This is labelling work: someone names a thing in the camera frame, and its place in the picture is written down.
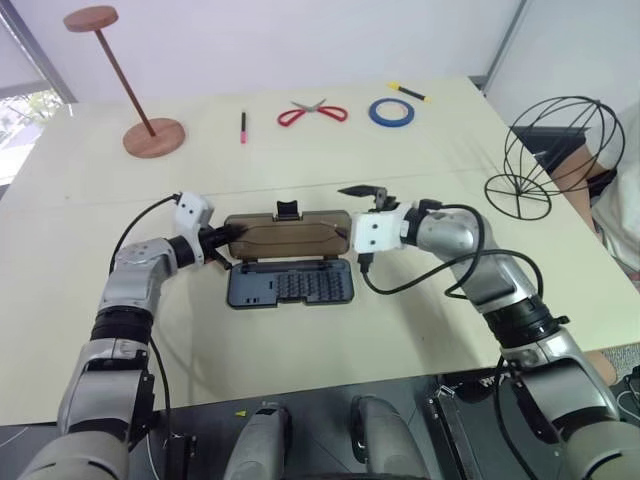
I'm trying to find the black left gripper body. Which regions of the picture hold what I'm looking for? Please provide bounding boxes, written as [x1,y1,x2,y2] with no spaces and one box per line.
[199,225,231,269]

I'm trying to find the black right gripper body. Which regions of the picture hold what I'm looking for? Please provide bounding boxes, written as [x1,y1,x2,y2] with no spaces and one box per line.
[369,185,401,214]

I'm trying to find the screwdriver bit case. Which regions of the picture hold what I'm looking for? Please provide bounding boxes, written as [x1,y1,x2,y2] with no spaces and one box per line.
[223,199,357,309]

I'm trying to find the black wire frame basket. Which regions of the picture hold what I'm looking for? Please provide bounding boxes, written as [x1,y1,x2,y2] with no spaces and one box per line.
[483,94,626,221]

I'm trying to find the blue tape roll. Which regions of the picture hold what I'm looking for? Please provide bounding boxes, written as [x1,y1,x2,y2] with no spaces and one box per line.
[368,97,416,130]

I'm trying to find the yellow and black marker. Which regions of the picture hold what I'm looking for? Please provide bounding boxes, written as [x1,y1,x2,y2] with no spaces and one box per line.
[387,81,434,105]

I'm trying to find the brown wooden round-top stand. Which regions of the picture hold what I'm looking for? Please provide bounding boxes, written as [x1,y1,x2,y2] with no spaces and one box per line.
[63,5,187,159]

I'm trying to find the grey rounded shape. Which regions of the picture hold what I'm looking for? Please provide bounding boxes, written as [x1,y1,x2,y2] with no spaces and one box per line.
[222,402,294,480]
[349,396,426,480]

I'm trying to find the seated person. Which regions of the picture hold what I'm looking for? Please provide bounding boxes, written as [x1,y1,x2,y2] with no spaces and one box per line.
[591,99,640,284]

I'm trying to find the person's bare leg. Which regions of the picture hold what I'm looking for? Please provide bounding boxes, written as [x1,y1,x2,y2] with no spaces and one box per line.
[585,349,620,387]

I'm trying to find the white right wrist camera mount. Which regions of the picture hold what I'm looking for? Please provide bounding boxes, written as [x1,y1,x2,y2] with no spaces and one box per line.
[352,202,416,256]

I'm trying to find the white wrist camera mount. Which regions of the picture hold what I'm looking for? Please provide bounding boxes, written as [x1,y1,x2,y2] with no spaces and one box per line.
[352,202,416,256]
[173,191,216,246]

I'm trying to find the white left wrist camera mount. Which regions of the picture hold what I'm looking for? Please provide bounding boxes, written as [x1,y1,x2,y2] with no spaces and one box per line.
[173,191,216,246]

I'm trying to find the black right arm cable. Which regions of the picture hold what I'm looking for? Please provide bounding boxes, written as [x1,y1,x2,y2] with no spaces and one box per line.
[357,202,546,301]

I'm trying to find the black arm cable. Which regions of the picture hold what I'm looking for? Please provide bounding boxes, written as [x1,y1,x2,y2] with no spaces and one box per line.
[109,193,182,411]
[357,202,546,301]

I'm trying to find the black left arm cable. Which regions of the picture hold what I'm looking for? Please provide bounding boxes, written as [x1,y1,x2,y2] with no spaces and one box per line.
[109,193,182,411]

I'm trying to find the red-handled scissors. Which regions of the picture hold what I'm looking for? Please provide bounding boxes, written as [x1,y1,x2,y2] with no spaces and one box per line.
[277,97,350,127]

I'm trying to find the grey partition post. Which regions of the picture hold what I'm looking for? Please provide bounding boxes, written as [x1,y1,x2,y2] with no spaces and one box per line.
[479,0,531,96]

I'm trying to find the black table frame leg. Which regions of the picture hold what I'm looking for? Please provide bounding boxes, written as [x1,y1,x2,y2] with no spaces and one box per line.
[424,384,477,480]

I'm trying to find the grey window frame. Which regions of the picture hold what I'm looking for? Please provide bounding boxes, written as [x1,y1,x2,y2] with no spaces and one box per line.
[0,9,79,104]

